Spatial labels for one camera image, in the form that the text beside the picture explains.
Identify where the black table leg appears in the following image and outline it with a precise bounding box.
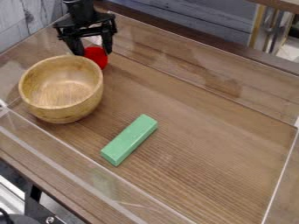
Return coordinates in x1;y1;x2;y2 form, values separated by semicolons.
23;185;63;224

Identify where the clear acrylic front barrier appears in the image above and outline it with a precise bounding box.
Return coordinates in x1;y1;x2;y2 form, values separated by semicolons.
0;101;194;224

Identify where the wooden bowl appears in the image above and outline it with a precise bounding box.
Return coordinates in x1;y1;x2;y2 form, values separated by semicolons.
18;55;104;123

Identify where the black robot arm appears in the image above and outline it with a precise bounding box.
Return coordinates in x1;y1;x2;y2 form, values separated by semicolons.
51;0;117;56

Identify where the green rectangular block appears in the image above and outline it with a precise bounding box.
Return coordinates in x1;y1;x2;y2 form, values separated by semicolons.
100;115;157;166

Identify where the red fruit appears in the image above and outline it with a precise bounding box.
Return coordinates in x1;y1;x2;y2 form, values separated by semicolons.
84;46;108;69

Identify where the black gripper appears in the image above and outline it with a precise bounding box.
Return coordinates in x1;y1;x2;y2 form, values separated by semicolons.
51;13;117;56

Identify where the gold metal chair frame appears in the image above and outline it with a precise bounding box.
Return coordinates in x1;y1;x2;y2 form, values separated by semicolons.
248;4;296;55

